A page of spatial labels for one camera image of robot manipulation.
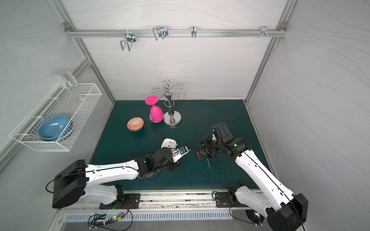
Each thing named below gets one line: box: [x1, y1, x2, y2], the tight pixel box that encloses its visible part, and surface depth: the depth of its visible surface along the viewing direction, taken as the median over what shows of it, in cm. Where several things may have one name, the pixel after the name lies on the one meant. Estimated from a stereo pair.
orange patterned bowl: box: [126, 116, 145, 132], surface depth 106 cm
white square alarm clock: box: [160, 138, 178, 150], surface depth 95 cm
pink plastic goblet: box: [145, 95, 165, 122], surface depth 88 cm
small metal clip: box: [191, 25, 197, 39], surface depth 80 cm
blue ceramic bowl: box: [38, 115, 70, 141], surface depth 61 cm
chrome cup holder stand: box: [150, 79, 187, 127], surface depth 92 cm
